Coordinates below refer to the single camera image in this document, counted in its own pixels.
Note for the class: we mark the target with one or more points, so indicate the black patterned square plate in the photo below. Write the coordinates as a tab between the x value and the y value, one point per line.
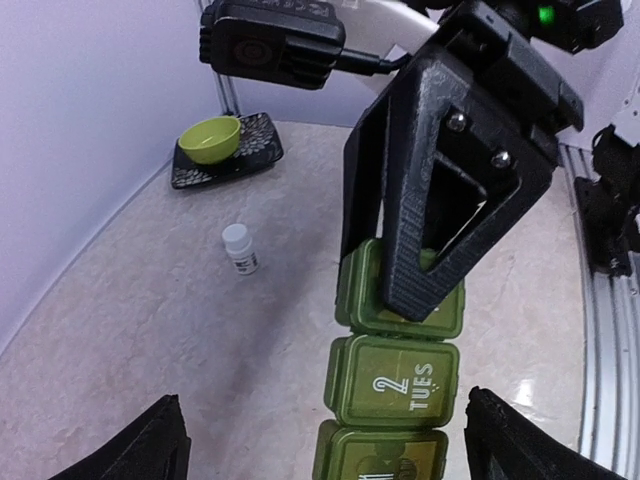
259	149

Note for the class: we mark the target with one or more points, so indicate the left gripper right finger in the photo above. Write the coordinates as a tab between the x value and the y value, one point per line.
502	444

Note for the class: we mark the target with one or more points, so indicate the right aluminium frame post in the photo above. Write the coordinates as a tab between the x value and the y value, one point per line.
227	95

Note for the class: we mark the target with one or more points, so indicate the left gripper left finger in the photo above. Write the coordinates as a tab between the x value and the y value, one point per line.
153	446

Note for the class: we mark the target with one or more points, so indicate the green weekly pill organizer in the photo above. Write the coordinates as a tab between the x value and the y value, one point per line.
391	385

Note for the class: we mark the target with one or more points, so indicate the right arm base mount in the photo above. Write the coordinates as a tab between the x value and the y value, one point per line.
608	206

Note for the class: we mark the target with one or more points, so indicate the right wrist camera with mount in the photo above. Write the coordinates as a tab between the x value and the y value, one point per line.
291	43

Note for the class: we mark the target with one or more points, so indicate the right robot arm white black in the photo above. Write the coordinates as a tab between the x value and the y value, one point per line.
575	20

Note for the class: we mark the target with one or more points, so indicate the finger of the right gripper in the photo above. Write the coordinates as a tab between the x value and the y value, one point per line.
458	176
387	167

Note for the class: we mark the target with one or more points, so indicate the lime green bowl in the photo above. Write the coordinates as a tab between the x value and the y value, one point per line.
211	141

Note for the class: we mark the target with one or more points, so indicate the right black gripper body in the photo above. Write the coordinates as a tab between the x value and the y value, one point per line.
493	38

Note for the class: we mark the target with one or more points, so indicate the front aluminium rail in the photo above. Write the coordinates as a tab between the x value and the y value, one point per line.
609	433

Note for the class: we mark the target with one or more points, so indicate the small white pill bottle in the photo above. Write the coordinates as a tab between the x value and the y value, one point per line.
238	244

